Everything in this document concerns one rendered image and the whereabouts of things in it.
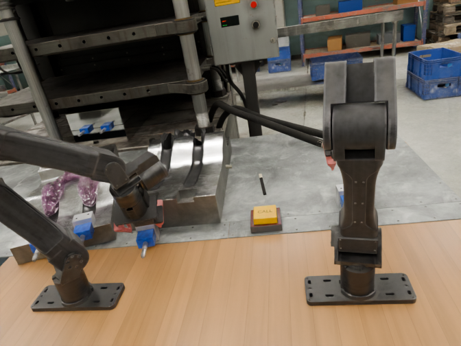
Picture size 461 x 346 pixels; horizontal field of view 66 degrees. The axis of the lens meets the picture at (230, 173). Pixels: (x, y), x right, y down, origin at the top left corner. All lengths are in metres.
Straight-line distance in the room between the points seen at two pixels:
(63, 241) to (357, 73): 0.62
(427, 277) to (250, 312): 0.36
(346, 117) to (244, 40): 1.24
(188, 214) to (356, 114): 0.62
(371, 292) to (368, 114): 0.38
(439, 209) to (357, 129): 0.58
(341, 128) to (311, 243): 0.45
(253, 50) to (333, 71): 1.19
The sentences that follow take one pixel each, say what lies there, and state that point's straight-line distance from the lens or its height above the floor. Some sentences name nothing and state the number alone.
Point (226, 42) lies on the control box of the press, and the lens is 1.70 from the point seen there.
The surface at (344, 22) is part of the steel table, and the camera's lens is 4.41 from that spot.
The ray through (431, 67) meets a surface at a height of 0.35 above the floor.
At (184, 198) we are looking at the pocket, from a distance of 1.02.
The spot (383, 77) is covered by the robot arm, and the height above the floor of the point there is 1.23.
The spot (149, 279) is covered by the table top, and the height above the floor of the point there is 0.80.
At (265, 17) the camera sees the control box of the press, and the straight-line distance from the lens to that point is 1.69.
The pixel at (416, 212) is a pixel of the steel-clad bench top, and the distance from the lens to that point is 1.01.
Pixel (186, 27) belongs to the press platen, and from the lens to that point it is 1.56.
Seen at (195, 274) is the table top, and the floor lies 0.80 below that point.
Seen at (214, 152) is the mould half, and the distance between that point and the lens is 1.17.
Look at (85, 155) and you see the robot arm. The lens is 0.75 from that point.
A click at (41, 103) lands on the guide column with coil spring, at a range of 1.92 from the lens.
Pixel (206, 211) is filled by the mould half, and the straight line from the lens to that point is 0.98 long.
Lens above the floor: 1.35
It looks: 26 degrees down
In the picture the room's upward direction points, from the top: 10 degrees counter-clockwise
